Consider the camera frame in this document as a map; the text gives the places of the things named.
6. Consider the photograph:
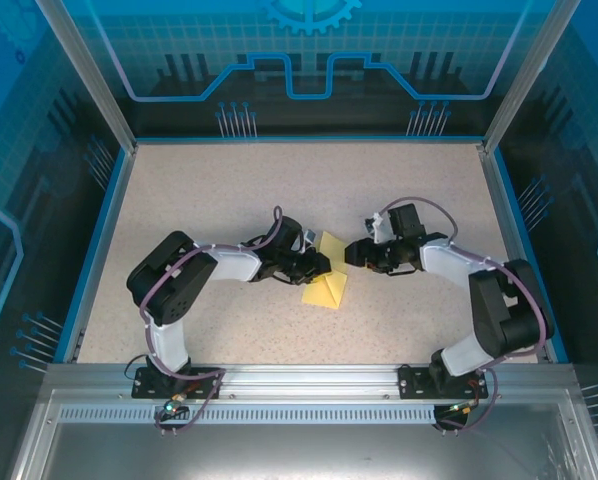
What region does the yellow paper sheet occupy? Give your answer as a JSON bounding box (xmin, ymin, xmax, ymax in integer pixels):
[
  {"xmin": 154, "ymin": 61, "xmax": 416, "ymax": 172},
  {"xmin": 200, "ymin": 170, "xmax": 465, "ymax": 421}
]
[{"xmin": 301, "ymin": 229, "xmax": 351, "ymax": 312}]

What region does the steel sheet tray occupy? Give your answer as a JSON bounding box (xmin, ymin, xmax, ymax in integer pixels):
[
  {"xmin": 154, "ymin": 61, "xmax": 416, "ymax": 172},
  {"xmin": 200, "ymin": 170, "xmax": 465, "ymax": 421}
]
[{"xmin": 8, "ymin": 388, "xmax": 598, "ymax": 480}]

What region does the aluminium mounting rail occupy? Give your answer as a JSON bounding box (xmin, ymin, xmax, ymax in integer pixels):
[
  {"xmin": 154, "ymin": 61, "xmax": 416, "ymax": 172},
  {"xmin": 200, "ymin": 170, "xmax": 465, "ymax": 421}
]
[{"xmin": 46, "ymin": 362, "xmax": 578, "ymax": 402}]

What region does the aluminium side rail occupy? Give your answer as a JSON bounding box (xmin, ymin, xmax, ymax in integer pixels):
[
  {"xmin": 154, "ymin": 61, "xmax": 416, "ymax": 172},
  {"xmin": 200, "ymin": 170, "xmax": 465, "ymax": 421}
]
[
  {"xmin": 477, "ymin": 142, "xmax": 570, "ymax": 365},
  {"xmin": 61, "ymin": 142, "xmax": 139, "ymax": 365}
]

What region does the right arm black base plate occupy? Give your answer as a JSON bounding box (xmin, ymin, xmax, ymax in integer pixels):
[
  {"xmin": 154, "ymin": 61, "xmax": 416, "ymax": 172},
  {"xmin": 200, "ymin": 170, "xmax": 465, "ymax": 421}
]
[{"xmin": 397, "ymin": 364, "xmax": 490, "ymax": 400}]

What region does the slotted grey cable duct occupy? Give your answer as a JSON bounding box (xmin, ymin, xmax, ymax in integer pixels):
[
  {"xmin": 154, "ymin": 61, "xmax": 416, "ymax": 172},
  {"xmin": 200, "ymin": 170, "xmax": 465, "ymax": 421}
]
[{"xmin": 58, "ymin": 405, "xmax": 438, "ymax": 425}]

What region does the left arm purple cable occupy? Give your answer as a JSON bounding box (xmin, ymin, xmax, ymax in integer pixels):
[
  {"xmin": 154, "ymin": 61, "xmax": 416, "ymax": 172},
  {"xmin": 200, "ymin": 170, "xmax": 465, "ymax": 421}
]
[{"xmin": 137, "ymin": 204, "xmax": 286, "ymax": 437}]

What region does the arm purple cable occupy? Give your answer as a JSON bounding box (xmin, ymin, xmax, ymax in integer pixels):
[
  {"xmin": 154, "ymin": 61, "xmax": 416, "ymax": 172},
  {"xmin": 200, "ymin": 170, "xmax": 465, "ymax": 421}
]
[
  {"xmin": 378, "ymin": 197, "xmax": 555, "ymax": 432},
  {"xmin": 137, "ymin": 204, "xmax": 286, "ymax": 437}
]

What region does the brass cable connector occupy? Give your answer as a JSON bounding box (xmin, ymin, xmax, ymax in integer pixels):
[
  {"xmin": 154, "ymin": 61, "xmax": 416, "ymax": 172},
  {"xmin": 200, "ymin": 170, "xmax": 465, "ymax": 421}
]
[
  {"xmin": 446, "ymin": 397, "xmax": 483, "ymax": 416},
  {"xmin": 163, "ymin": 392, "xmax": 188, "ymax": 416}
]

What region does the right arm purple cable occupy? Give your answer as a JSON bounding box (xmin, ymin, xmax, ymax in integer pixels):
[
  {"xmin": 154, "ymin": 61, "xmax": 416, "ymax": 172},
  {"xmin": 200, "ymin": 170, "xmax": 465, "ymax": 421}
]
[{"xmin": 378, "ymin": 197, "xmax": 555, "ymax": 432}]

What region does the aluminium frame post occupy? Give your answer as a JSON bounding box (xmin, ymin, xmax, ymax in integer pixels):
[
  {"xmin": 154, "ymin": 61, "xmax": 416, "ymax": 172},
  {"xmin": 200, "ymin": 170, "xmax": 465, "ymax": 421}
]
[
  {"xmin": 32, "ymin": 0, "xmax": 139, "ymax": 157},
  {"xmin": 480, "ymin": 0, "xmax": 589, "ymax": 155}
]

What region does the thin black wire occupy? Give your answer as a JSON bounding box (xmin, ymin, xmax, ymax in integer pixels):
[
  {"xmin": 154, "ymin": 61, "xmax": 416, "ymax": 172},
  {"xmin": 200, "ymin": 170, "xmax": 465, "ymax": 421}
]
[{"xmin": 123, "ymin": 354, "xmax": 148, "ymax": 384}]

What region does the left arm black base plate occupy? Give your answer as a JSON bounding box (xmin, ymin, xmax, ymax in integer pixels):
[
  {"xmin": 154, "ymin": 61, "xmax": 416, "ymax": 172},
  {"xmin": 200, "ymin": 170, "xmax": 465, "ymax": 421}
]
[{"xmin": 131, "ymin": 365, "xmax": 226, "ymax": 400}]

